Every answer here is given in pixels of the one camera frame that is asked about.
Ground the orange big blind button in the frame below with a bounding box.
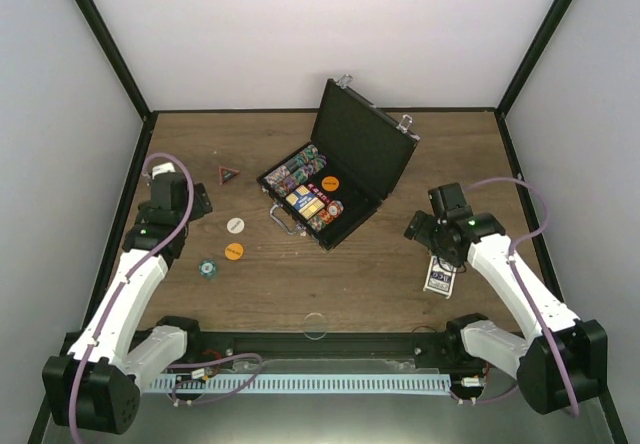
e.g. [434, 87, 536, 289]
[321, 176, 340, 192]

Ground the blue boxed card deck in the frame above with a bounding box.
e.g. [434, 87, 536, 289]
[423, 255, 457, 299]

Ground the black poker set case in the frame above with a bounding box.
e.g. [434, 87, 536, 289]
[257, 74, 420, 251]

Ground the unboxed banded card deck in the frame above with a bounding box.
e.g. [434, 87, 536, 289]
[286, 185, 325, 220]

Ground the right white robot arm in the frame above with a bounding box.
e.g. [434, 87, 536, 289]
[404, 183, 608, 416]

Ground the lower chip row in case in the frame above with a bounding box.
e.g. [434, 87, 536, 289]
[308, 209, 336, 232]

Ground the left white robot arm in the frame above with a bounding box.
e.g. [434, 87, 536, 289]
[42, 169, 212, 434]

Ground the right black frame post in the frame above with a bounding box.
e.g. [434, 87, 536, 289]
[497, 0, 595, 115]

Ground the upper chip row in case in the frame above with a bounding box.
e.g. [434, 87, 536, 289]
[265, 144, 318, 185]

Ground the white dealer button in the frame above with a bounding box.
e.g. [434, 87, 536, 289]
[226, 217, 245, 234]

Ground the light blue slotted cable duct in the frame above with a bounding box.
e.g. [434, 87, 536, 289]
[146, 374, 451, 396]

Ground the black frame post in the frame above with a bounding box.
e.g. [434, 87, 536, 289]
[53, 0, 152, 120]
[497, 0, 595, 115]

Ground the left black frame post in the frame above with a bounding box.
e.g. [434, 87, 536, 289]
[53, 0, 152, 120]

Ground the clear round lens disc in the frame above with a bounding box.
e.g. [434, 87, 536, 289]
[302, 312, 328, 341]

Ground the red triangular all-in marker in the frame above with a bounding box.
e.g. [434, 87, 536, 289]
[218, 166, 239, 185]

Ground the chip row in case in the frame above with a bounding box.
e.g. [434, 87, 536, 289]
[265, 144, 318, 185]
[273, 155, 327, 197]
[308, 209, 336, 232]

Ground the red dice strip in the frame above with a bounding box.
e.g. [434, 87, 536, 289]
[305, 182, 332, 204]

